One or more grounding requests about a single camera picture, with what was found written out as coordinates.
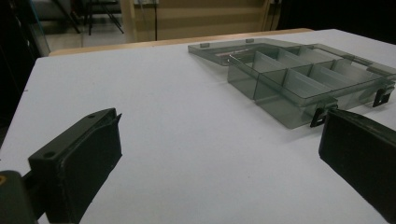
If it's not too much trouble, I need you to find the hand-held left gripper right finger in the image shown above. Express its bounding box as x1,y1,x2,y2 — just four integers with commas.
318,108,396,224

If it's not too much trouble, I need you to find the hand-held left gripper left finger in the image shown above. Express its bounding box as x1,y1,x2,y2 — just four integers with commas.
21,107,123,224

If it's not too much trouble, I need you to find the clear grey plastic organizer box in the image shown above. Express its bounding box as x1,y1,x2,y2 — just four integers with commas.
187,37,396,130

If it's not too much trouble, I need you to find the black metal stand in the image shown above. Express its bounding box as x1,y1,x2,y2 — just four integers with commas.
50,0,125,36

